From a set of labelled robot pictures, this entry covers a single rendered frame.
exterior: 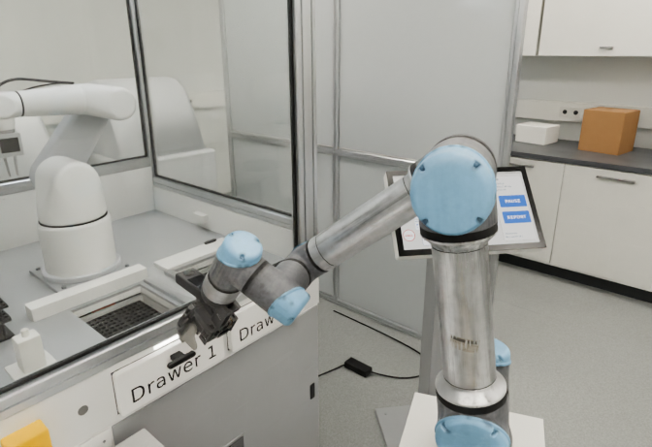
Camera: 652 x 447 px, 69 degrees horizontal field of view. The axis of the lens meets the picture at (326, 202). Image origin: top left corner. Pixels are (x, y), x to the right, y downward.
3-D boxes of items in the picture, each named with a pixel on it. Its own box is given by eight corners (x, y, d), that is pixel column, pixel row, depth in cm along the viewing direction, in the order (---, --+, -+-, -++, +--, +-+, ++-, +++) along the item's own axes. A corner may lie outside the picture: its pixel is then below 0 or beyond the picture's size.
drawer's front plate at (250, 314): (304, 310, 152) (304, 278, 148) (232, 352, 131) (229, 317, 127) (300, 308, 153) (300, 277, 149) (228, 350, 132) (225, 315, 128)
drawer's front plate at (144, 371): (225, 357, 129) (222, 321, 125) (121, 417, 108) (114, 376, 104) (220, 354, 130) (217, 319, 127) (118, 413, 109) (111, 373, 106)
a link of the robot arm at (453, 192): (511, 423, 89) (496, 131, 75) (512, 490, 75) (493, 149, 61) (445, 415, 93) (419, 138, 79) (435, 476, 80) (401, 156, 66)
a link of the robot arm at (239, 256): (251, 270, 83) (214, 240, 84) (233, 303, 90) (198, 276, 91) (276, 246, 90) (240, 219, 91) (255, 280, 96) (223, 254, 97)
